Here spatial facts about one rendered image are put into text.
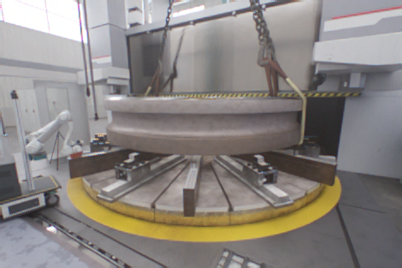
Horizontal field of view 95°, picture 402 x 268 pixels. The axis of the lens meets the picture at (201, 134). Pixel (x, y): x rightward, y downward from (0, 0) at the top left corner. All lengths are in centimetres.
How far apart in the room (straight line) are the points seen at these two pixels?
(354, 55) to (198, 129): 251
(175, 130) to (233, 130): 97
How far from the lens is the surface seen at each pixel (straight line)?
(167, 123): 314
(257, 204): 285
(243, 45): 581
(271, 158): 412
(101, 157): 415
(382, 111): 570
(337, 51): 360
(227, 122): 305
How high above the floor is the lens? 174
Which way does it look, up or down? 11 degrees down
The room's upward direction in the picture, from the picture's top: straight up
